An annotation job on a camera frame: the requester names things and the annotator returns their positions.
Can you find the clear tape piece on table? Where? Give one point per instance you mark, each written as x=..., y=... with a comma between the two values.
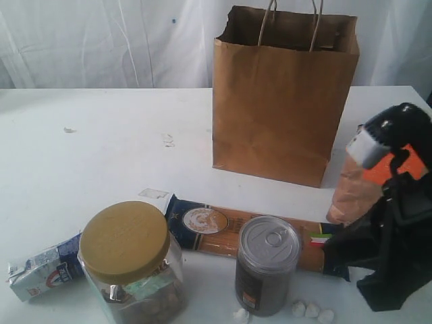
x=152, y=193

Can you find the clear jar with gold lid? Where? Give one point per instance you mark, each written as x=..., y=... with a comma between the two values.
x=133, y=264

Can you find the large brown paper shopping bag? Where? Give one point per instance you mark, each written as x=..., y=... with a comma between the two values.
x=280, y=84

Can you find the kraft pouch with orange label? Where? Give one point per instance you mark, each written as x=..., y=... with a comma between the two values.
x=357, y=190

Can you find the dark can with pull-tab lid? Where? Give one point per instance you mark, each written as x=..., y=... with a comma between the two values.
x=269, y=249

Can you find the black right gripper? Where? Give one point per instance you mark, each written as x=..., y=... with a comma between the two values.
x=403, y=218

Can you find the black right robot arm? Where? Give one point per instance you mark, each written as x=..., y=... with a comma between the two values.
x=398, y=127

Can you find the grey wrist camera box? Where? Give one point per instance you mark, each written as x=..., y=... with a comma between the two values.
x=365, y=150

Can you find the spaghetti packet dark blue ends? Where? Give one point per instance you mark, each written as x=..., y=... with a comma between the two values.
x=215, y=230

